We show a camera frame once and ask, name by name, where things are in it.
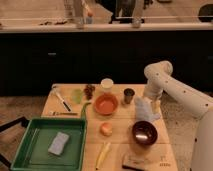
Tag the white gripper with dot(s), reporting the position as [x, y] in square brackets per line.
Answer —
[156, 105]

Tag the light blue towel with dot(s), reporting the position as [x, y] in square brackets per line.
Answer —
[143, 111]

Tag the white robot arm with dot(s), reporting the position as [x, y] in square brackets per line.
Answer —
[159, 79]

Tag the dark purple bowl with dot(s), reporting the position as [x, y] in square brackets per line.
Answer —
[144, 133]

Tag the orange bowl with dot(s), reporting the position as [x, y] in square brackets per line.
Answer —
[106, 104]

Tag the metal cup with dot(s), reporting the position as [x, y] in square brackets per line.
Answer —
[128, 95]

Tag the white plastic cup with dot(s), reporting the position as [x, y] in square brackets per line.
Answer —
[106, 85]

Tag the orange peach fruit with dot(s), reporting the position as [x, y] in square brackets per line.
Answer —
[106, 129]

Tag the brown scrub brush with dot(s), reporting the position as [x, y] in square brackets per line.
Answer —
[134, 163]

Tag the yellow corn cob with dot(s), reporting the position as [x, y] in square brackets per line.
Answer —
[102, 155]

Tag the bunch of dark grapes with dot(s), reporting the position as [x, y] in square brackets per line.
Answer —
[88, 91]

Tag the green pear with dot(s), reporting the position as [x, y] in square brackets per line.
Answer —
[77, 95]

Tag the grey sponge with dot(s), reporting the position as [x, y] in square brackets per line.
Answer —
[58, 143]

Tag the green plastic tray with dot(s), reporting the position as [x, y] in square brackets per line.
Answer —
[33, 155]

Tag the wooden handled utensil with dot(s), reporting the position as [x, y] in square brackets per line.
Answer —
[54, 113]

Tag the black handled knife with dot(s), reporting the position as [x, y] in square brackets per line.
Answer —
[58, 95]

